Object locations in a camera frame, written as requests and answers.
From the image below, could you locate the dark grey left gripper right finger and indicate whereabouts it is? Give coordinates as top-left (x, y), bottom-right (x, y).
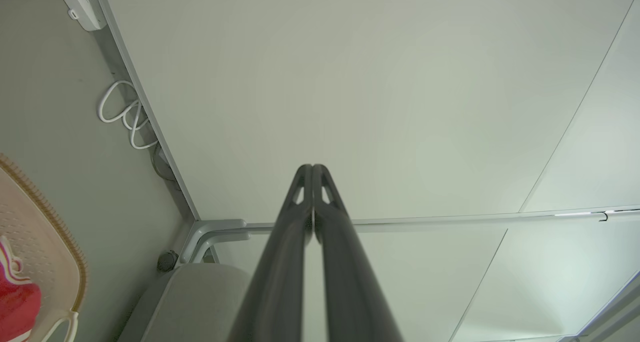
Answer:
top-left (312, 164), bottom-right (404, 342)

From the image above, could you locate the black round partition foot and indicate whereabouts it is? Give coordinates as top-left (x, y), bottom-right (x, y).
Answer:
top-left (157, 250), bottom-right (180, 273)

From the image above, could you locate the cream perforated laundry basket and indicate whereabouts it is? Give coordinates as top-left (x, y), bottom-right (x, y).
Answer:
top-left (0, 154), bottom-right (88, 342)

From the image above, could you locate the thin dark floor cable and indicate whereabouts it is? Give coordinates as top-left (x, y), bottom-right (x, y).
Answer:
top-left (151, 142), bottom-right (182, 190)

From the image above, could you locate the grey fabric sofa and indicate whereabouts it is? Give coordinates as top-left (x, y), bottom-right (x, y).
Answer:
top-left (117, 262), bottom-right (251, 342)

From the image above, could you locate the white coiled cable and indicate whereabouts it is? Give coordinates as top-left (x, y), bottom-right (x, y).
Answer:
top-left (98, 80), bottom-right (160, 150)

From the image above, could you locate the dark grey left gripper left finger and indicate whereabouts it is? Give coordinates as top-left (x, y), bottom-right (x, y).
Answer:
top-left (227, 164), bottom-right (314, 342)

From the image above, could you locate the red cloth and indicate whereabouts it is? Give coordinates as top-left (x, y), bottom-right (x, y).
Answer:
top-left (0, 236), bottom-right (42, 342)

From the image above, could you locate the grey partition foot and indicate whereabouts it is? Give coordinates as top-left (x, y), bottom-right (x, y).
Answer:
top-left (179, 218), bottom-right (251, 264)

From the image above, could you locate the grey partition bottom rail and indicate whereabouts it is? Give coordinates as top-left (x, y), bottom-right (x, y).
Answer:
top-left (245, 204), bottom-right (640, 233)
top-left (91, 0), bottom-right (201, 222)

